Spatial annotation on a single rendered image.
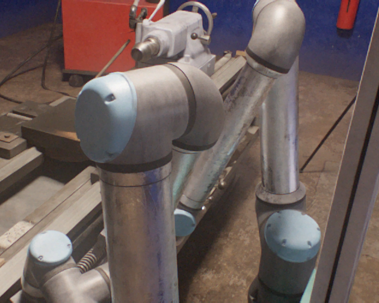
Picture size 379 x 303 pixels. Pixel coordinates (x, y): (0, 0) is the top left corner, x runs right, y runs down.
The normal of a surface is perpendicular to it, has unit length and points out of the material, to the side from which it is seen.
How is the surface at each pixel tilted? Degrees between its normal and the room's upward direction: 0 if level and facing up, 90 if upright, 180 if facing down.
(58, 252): 19
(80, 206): 36
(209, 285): 0
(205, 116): 98
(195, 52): 66
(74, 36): 90
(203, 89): 60
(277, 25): 45
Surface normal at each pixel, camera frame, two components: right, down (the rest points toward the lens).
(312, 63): -0.37, 0.41
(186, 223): -0.06, 0.53
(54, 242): 0.28, -0.70
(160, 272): 0.58, 0.26
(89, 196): 0.60, -0.58
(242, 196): 0.07, -0.88
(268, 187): -0.70, 0.39
